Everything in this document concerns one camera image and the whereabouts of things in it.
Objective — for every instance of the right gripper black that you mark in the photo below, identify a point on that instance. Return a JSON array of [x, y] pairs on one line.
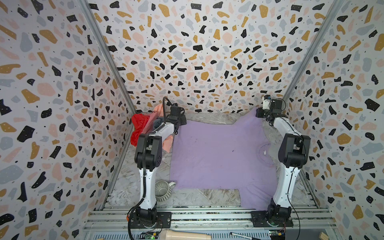
[[261, 112]]

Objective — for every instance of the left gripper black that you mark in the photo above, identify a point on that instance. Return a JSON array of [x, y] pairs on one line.
[[181, 116]]

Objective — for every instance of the lilac t shirt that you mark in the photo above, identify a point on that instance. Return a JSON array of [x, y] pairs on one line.
[[228, 157]]

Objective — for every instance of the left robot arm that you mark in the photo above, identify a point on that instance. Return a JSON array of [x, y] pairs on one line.
[[148, 157]]

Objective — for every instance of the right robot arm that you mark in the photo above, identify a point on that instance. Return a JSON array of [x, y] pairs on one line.
[[293, 155]]

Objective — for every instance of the grey blue t shirt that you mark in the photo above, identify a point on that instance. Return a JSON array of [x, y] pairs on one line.
[[157, 123]]

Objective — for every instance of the pink t shirt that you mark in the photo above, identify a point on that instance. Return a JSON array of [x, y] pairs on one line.
[[157, 112]]

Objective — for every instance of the salmon t shirt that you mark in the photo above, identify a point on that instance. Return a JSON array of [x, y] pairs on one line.
[[168, 143]]

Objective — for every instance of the red t shirt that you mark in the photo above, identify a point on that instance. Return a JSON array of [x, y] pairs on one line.
[[139, 121]]

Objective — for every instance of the grey ribbed ceramic mug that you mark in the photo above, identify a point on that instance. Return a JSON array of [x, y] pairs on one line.
[[163, 190]]

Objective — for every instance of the beige cylinder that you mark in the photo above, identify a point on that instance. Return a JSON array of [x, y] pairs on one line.
[[176, 235]]

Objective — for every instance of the green circuit board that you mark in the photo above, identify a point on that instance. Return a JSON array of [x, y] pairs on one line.
[[148, 235]]

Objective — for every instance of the black pen tool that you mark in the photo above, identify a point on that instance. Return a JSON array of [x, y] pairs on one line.
[[241, 236]]

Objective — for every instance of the small wooden block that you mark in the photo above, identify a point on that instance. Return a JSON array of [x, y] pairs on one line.
[[323, 236]]

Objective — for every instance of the left corner aluminium post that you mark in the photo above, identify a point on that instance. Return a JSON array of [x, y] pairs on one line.
[[84, 6]]

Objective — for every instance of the corner aluminium post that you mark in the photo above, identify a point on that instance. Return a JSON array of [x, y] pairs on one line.
[[84, 6], [331, 15]]

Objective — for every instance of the right corner aluminium post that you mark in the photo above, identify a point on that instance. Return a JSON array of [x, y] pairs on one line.
[[331, 15]]

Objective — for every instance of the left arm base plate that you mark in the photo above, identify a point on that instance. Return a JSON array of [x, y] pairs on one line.
[[159, 220]]

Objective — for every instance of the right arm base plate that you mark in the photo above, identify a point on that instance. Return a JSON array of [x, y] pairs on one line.
[[260, 219]]

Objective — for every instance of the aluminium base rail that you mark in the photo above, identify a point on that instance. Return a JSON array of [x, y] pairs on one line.
[[214, 218]]

